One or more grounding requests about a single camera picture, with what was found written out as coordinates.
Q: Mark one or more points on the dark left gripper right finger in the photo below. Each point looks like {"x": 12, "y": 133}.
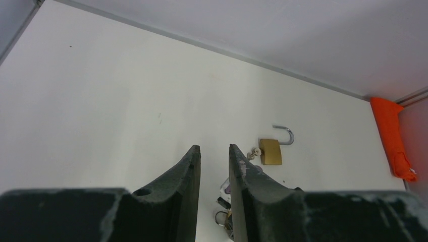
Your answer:
{"x": 265, "y": 210}

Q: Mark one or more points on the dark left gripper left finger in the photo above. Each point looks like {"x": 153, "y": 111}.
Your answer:
{"x": 163, "y": 210}

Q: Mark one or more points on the small brass padlock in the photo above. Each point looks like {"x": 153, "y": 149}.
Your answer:
{"x": 224, "y": 219}

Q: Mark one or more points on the large brass padlock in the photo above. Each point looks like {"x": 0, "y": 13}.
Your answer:
{"x": 271, "y": 148}

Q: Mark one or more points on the silver key bunch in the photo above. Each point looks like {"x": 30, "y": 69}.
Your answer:
{"x": 253, "y": 153}

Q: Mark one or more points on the orange folded cloth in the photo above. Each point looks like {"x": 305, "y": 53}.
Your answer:
{"x": 386, "y": 114}

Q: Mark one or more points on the aluminium corner frame post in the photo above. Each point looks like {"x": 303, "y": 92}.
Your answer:
{"x": 413, "y": 98}

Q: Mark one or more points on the left aluminium corner post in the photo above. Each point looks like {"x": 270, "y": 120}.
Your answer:
{"x": 15, "y": 16}

